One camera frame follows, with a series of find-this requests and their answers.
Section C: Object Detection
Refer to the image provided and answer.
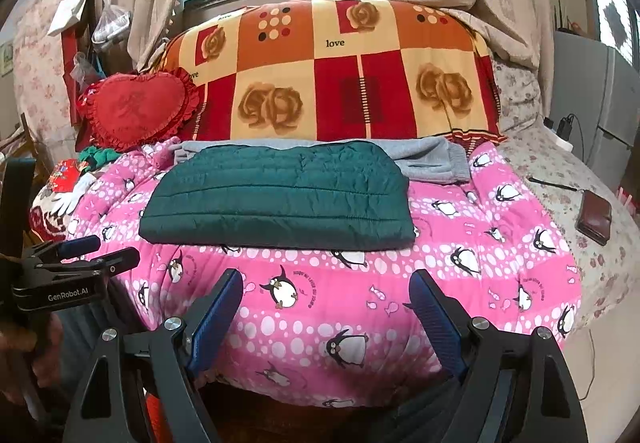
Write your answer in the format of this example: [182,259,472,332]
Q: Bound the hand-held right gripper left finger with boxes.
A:
[62,268,246,443]

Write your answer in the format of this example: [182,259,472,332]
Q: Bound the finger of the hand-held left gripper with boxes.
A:
[30,247,141,287]
[22,235,101,270]

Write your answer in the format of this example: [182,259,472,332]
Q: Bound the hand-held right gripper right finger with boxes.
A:
[402,269,588,443]

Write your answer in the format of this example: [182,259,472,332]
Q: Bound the green quilted jacket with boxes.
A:
[139,140,418,252]

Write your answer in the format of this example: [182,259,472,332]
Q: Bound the person's left hand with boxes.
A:
[0,313,65,406]

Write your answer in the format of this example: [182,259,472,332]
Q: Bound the red and white printed cloth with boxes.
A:
[29,158,97,244]

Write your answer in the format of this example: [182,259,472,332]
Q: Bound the pink penguin blanket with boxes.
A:
[65,136,583,409]

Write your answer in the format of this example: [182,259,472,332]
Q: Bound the green knit cloth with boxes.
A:
[80,146,119,170]

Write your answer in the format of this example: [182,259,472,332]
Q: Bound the red heart pillow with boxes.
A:
[77,68,201,153]

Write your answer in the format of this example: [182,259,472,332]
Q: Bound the grey sweatpants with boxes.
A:
[172,137,472,184]

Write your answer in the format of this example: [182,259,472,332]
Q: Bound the black pen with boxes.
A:
[527,176,583,194]

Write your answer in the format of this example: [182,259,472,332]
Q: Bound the red hanging bag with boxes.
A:
[60,23,85,124]

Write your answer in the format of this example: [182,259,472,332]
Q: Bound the brown leather wallet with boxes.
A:
[575,190,613,246]

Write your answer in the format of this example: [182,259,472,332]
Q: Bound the floral bed sheet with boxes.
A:
[492,56,640,339]

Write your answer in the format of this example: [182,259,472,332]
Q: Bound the white power strip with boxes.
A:
[542,116,575,151]

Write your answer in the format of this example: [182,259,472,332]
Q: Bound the clear plastic bag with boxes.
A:
[91,0,132,44]

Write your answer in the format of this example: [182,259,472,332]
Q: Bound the white paper bag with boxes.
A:
[47,0,93,36]

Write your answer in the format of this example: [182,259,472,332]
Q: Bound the rose print checked blanket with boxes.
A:
[160,0,508,146]

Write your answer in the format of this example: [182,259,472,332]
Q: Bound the grey refrigerator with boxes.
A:
[550,30,640,191]

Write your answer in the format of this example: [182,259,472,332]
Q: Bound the black router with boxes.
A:
[552,0,587,36]

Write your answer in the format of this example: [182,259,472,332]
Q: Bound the thin dangling cable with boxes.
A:
[579,325,597,401]

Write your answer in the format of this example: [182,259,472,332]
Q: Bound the floral wall cloth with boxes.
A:
[12,0,91,164]

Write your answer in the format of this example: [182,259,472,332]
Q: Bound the black charger cable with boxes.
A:
[570,113,587,169]

